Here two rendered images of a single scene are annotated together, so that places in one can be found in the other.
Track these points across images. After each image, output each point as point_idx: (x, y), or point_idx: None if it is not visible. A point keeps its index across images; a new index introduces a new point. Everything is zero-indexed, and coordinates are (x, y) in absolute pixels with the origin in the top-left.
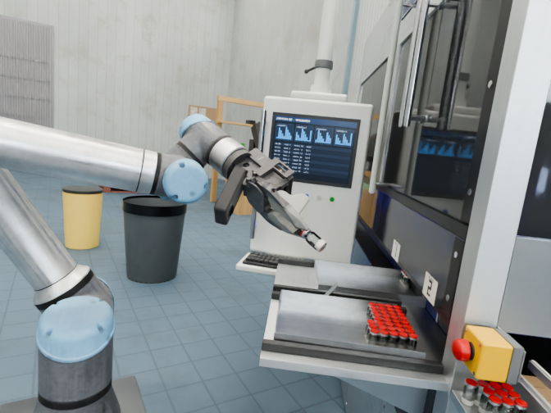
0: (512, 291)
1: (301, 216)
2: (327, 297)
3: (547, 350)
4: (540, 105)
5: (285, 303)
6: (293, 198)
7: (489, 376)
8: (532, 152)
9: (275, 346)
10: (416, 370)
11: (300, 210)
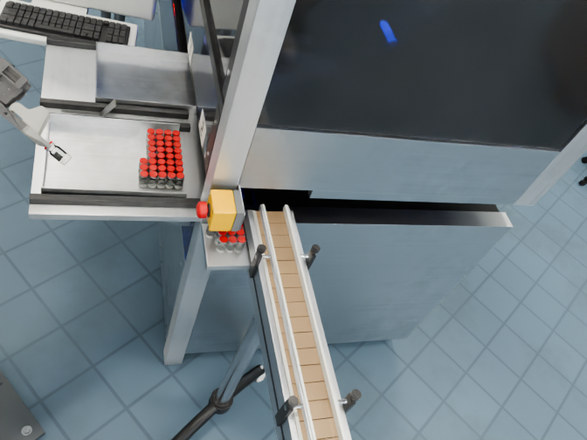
0: (252, 162)
1: (41, 137)
2: (104, 120)
3: None
4: (283, 27)
5: (56, 128)
6: (30, 113)
7: (218, 229)
8: (272, 65)
9: (44, 200)
10: (178, 207)
11: (39, 128)
